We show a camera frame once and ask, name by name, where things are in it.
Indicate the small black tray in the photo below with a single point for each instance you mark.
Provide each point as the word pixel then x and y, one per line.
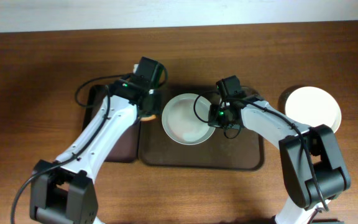
pixel 126 148

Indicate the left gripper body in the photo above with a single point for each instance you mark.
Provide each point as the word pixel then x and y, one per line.
pixel 157 107

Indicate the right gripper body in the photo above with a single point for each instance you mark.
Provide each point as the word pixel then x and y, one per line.
pixel 219 117

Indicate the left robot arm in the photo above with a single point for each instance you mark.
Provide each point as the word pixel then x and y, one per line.
pixel 63 191

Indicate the white plate bottom stained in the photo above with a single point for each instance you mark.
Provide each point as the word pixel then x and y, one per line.
pixel 337 120

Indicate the white plate stained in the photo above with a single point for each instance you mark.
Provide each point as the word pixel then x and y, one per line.
pixel 337 120
pixel 312 106

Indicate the green and orange sponge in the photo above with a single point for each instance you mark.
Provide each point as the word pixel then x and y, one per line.
pixel 149 118

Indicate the pale green plate stained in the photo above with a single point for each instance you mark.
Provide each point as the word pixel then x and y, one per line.
pixel 180 122

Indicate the white plate top stained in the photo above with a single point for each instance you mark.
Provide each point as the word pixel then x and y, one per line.
pixel 312 106

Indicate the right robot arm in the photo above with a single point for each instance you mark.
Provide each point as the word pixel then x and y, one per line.
pixel 314 171

